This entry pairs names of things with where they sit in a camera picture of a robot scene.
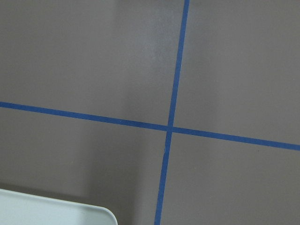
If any white plastic tray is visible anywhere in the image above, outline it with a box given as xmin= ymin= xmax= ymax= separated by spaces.
xmin=0 ymin=189 xmax=118 ymax=225

